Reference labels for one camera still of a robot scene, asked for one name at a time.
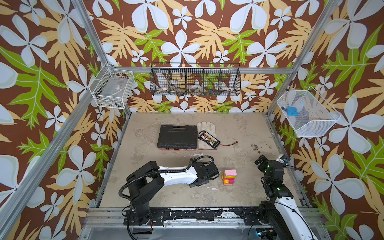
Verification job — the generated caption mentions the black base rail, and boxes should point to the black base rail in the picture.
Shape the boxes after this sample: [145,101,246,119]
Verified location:
[124,207,281,226]

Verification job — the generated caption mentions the aluminium frame post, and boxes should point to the aluminium frame post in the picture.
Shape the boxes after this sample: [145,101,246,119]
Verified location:
[72,1,132,118]
[266,0,340,117]

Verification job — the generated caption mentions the white wire basket left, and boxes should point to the white wire basket left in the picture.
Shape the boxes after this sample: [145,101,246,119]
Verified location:
[90,64,135,110]

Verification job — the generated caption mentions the beige work glove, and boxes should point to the beige work glove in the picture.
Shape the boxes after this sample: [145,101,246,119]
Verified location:
[197,121,217,150]

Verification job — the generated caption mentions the blue object in basket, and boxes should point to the blue object in basket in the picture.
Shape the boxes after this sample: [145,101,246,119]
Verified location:
[285,107,299,117]

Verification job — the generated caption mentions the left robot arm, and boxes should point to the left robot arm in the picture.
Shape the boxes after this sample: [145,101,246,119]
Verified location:
[118,156,219,225]

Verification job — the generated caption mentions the white wire basket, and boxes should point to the white wire basket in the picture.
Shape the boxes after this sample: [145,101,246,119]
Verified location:
[277,87,342,138]
[90,64,135,110]

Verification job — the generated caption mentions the black red tool case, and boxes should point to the black red tool case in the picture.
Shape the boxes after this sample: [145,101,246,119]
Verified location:
[157,125,198,150]

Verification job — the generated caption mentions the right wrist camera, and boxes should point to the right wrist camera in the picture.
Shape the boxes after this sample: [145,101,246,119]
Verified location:
[277,154,291,165]

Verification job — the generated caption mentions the aluminium frame post left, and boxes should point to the aluminium frame post left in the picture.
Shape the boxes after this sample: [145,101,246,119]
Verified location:
[72,1,132,118]

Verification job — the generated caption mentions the white wire basket right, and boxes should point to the white wire basket right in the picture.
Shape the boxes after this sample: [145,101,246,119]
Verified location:
[277,87,342,138]

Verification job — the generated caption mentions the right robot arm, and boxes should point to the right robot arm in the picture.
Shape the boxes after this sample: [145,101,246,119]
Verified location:
[255,155,317,240]

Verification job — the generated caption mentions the pink block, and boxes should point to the pink block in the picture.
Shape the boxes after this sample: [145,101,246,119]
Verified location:
[224,170,237,178]

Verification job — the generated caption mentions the black charging board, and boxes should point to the black charging board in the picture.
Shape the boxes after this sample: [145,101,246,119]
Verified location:
[198,131,221,149]

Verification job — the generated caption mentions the black wire basket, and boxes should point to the black wire basket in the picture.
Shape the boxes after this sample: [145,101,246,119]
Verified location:
[149,63,242,96]

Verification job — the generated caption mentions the aluminium frame post right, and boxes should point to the aluminium frame post right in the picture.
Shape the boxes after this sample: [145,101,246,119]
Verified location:
[266,0,340,117]

